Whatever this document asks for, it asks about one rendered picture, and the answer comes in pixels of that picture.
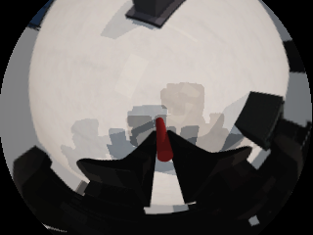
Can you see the dark red peg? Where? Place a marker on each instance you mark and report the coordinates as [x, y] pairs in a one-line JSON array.
[[163, 146]]

